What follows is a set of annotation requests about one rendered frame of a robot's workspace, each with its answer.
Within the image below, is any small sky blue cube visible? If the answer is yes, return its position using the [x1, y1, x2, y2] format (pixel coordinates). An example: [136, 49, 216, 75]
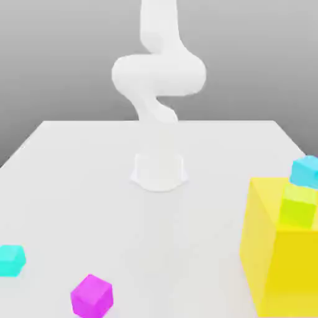
[289, 155, 318, 190]

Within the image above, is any small lime green cube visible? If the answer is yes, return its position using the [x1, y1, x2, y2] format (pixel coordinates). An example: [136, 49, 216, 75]
[279, 183, 318, 230]

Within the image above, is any small magenta cube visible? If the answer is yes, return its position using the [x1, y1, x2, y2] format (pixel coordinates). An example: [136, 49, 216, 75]
[70, 273, 114, 318]

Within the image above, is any small turquoise cube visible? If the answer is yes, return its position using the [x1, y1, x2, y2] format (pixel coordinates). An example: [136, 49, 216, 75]
[0, 244, 27, 278]

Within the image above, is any large yellow box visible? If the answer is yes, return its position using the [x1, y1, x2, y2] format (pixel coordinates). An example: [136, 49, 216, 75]
[239, 176, 318, 318]

